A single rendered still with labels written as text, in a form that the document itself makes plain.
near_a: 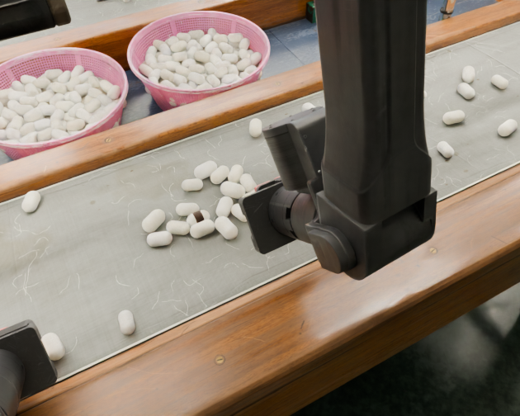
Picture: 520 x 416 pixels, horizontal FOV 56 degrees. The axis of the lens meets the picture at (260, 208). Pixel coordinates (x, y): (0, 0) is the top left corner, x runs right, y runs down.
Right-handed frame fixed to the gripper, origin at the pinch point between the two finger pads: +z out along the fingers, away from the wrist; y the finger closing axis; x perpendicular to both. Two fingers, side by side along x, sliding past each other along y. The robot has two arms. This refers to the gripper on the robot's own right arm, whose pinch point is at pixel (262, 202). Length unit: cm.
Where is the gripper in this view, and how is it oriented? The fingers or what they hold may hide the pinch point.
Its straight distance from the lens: 60.8
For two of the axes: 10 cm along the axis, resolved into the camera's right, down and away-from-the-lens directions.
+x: 3.2, 9.2, 2.1
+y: -8.8, 3.8, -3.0
